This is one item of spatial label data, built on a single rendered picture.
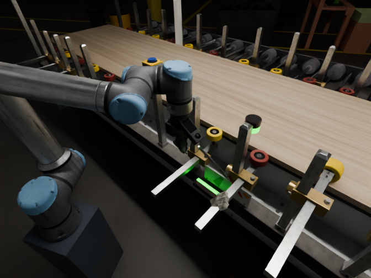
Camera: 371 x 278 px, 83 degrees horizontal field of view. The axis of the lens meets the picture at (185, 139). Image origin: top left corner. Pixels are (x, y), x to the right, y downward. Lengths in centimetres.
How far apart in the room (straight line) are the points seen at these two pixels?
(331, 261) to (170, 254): 101
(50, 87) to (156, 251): 134
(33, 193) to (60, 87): 56
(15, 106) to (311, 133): 128
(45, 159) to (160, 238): 101
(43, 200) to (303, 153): 111
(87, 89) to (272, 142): 82
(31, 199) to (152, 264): 94
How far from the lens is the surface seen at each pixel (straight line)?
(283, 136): 114
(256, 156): 99
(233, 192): 90
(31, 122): 103
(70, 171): 115
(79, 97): 62
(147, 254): 172
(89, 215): 124
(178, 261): 168
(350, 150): 121
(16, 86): 70
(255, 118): 83
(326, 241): 120
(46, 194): 105
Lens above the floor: 159
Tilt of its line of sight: 42 degrees down
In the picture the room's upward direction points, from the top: 2 degrees counter-clockwise
